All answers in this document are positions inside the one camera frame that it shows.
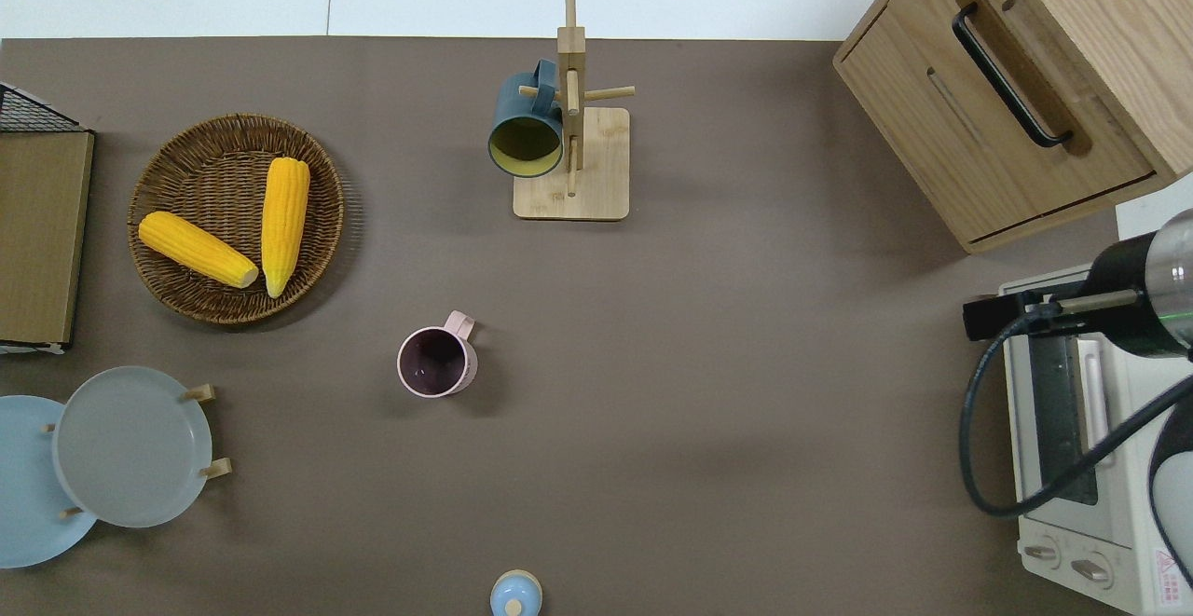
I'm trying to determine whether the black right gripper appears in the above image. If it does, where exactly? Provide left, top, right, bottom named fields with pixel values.
left=963, top=234, right=1193, bottom=358

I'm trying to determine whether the pink mug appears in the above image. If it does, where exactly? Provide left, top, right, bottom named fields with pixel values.
left=397, top=309, right=480, bottom=400

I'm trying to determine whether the wooden cabinet box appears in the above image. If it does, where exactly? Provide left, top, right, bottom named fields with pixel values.
left=832, top=0, right=1193, bottom=255

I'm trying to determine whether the white toaster oven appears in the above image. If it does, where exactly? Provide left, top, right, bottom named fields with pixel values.
left=999, top=265, right=1193, bottom=616

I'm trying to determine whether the brown table mat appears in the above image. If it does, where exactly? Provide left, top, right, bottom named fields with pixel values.
left=0, top=36, right=1193, bottom=616

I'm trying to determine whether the wooden mug tree stand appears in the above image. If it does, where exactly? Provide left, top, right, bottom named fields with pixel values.
left=513, top=0, right=637, bottom=222

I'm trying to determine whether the dark blue mug yellow inside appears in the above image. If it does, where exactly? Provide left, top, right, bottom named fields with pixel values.
left=487, top=59, right=567, bottom=179

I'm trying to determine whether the small blue bottle top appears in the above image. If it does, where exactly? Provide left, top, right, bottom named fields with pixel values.
left=489, top=569, right=543, bottom=616

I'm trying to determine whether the yellow corn cob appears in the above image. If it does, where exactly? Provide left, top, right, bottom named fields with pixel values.
left=138, top=211, right=260, bottom=289
left=260, top=157, right=312, bottom=299

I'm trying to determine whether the round brown wicker basket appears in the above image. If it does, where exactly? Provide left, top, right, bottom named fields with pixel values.
left=127, top=113, right=346, bottom=326

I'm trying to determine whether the wooden plate rack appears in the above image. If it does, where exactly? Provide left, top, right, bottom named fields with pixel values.
left=39, top=383, right=234, bottom=520

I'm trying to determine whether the grey plate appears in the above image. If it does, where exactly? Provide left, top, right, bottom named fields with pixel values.
left=52, top=366, right=214, bottom=529

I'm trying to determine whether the light blue plate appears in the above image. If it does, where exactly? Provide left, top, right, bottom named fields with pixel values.
left=0, top=395, right=100, bottom=569

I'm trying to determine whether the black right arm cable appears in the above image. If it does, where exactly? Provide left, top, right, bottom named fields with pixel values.
left=958, top=288, right=1193, bottom=519

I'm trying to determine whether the black cabinet handle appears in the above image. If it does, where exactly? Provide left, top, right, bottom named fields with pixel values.
left=952, top=3, right=1075, bottom=149

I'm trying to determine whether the wire grid box wooden lid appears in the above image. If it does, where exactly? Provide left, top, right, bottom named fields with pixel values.
left=0, top=83, right=96, bottom=356

